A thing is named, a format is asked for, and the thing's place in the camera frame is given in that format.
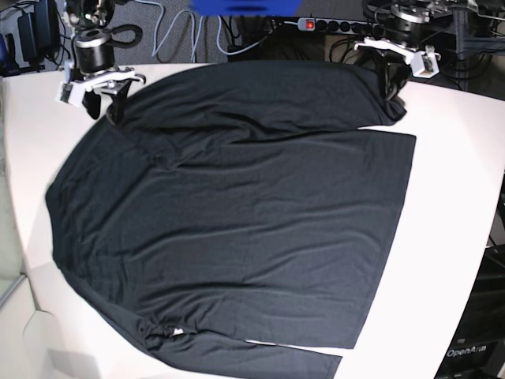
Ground blue box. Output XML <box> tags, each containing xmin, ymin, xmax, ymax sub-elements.
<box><xmin>191</xmin><ymin>0</ymin><xmax>301</xmax><ymax>17</ymax></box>

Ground black long-sleeve T-shirt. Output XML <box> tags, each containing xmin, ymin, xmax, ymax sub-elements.
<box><xmin>46</xmin><ymin>61</ymin><xmax>416</xmax><ymax>378</ymax></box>

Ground white power strip red switch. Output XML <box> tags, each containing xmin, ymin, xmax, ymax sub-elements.
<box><xmin>294</xmin><ymin>17</ymin><xmax>385</xmax><ymax>38</ymax></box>

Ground black OpenArm base unit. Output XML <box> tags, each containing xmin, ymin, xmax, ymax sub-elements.
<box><xmin>436</xmin><ymin>245</ymin><xmax>504</xmax><ymax>378</ymax></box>

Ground black power brick on floor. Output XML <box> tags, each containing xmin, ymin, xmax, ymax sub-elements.
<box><xmin>17</xmin><ymin>1</ymin><xmax>60</xmax><ymax>64</ymax></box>

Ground grey cable bundle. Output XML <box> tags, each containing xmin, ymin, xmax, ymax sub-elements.
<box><xmin>151</xmin><ymin>3</ymin><xmax>277</xmax><ymax>63</ymax></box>

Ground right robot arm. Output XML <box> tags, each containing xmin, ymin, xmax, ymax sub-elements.
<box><xmin>56</xmin><ymin>1</ymin><xmax>146</xmax><ymax>125</ymax></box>

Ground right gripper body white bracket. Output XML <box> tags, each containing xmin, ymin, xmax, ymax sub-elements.
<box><xmin>58</xmin><ymin>60</ymin><xmax>147</xmax><ymax>107</ymax></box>

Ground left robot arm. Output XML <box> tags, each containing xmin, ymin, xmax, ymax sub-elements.
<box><xmin>353</xmin><ymin>1</ymin><xmax>494</xmax><ymax>101</ymax></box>

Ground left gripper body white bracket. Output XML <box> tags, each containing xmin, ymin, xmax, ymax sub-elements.
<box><xmin>353</xmin><ymin>37</ymin><xmax>440</xmax><ymax>77</ymax></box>

